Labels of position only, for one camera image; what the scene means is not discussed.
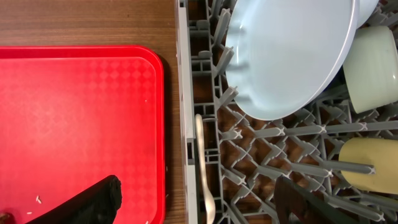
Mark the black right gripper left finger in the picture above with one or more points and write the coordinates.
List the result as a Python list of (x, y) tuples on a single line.
[(97, 204)]

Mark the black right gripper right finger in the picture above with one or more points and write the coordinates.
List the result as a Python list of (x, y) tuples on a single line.
[(292, 198)]

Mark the white plastic spoon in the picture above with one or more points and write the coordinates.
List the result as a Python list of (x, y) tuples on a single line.
[(208, 198)]

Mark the light blue plate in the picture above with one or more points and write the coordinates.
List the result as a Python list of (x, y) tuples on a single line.
[(286, 52)]

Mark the light blue bowl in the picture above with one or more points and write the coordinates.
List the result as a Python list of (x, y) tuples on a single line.
[(366, 9)]

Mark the grey dishwasher rack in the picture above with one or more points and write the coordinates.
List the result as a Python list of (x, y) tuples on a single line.
[(243, 156)]

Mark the red serving tray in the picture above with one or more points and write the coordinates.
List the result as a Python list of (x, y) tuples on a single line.
[(73, 115)]

